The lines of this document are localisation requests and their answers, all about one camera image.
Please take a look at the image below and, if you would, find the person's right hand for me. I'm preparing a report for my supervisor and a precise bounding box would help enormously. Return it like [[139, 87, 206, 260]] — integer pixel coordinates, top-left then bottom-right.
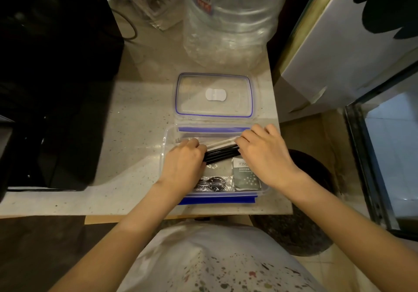
[[234, 124, 303, 192]]

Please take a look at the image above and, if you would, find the person's left hand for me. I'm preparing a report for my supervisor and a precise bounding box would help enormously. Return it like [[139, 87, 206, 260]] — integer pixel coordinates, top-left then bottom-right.
[[159, 138, 208, 192]]

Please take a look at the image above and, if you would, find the bundle of black sticks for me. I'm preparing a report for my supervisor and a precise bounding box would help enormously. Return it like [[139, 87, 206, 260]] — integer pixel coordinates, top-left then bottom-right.
[[202, 143, 243, 166]]

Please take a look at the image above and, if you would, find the white paper-wrapped stick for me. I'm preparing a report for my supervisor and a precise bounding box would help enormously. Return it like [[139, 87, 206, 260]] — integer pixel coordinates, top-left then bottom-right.
[[207, 137, 244, 151]]

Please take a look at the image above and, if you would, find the person's left forearm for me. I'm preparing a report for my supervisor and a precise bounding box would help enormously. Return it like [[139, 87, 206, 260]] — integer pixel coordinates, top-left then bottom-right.
[[49, 179, 196, 292]]

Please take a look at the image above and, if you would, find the person's right forearm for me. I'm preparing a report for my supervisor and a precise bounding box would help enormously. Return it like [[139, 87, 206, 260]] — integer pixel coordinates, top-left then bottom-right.
[[281, 168, 418, 292]]

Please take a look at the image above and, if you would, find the clear container with blue clips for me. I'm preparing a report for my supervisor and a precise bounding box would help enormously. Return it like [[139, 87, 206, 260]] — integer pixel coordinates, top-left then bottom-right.
[[161, 124, 272, 206]]

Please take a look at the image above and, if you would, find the wrapped black plastic spoon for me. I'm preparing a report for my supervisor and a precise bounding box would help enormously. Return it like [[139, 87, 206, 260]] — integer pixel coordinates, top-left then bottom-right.
[[195, 175, 234, 194]]

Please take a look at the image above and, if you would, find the grey sachet packet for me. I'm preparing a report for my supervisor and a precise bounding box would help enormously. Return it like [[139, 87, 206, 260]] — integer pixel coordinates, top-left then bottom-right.
[[231, 157, 263, 192]]

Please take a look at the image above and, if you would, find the clear lid with blue seal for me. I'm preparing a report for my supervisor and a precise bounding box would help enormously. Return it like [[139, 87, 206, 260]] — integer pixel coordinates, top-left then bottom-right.
[[174, 72, 256, 119]]

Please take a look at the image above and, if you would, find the black round bin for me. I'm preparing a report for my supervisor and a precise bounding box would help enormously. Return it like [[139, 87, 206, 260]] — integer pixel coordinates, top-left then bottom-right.
[[249, 149, 335, 257]]

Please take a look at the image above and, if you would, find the white speckled shirt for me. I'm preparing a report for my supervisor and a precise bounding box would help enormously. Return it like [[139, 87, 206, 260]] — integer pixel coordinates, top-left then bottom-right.
[[117, 220, 328, 292]]

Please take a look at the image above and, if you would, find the large clear water bottle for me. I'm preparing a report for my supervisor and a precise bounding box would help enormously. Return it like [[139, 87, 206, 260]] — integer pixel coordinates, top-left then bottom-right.
[[182, 0, 296, 69]]

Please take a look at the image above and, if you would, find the white cardboard box black print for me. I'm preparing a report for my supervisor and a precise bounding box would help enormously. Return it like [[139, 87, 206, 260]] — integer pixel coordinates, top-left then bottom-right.
[[274, 0, 418, 124]]

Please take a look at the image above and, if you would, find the clear plastic packaging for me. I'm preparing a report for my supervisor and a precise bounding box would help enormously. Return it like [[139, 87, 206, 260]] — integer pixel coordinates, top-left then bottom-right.
[[118, 0, 184, 31]]

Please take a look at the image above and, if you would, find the black appliance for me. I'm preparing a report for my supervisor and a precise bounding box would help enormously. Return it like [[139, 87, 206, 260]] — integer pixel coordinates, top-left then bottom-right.
[[0, 0, 125, 201]]

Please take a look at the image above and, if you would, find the glass door with dark frame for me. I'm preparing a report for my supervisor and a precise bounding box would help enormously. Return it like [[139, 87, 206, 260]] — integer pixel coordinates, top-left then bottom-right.
[[344, 62, 418, 241]]

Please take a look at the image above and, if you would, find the dark cable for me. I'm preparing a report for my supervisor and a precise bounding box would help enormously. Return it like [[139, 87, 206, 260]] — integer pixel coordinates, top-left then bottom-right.
[[110, 8, 138, 40]]

